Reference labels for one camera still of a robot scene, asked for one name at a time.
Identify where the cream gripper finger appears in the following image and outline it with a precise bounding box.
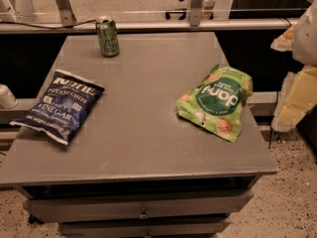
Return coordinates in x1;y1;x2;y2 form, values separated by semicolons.
271;65;317;132
270;26;295;52

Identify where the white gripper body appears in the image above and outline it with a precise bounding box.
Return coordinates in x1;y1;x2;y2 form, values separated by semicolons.
292;1;317;65

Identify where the blue kettle chip bag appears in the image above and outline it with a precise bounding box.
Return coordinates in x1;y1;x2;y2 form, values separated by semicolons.
10;69;104;145

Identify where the green snack bag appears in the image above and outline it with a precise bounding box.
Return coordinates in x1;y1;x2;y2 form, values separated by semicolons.
175;65;253;142

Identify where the green soda can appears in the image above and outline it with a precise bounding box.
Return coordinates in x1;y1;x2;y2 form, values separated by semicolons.
95;16;120;57

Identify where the white cylinder object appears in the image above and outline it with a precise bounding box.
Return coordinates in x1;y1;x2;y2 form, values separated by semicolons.
0;84;18;109

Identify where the metal frame rail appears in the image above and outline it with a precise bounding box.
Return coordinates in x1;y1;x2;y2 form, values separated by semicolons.
0;18;298;34

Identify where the black cable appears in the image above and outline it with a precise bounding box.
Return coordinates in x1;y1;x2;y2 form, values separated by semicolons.
0;19;97;30

